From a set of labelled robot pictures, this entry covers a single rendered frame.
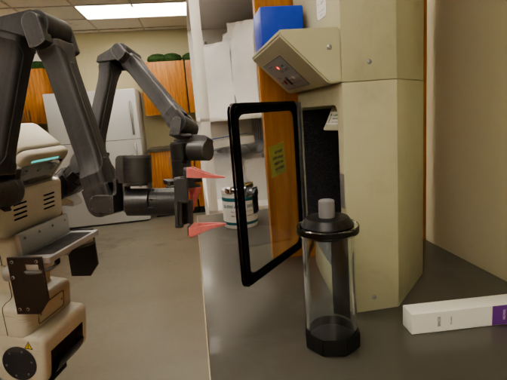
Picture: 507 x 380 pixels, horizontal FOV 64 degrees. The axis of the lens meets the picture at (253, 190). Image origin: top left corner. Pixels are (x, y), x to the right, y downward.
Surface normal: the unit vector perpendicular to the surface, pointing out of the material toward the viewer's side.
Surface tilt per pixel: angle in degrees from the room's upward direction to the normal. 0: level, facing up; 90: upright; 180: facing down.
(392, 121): 90
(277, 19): 90
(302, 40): 90
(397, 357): 0
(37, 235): 90
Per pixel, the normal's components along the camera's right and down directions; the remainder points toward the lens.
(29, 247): 0.99, -0.05
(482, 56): -0.99, 0.10
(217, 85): -0.37, 0.22
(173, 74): 0.15, 0.18
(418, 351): -0.07, -0.98
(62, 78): -0.17, 0.07
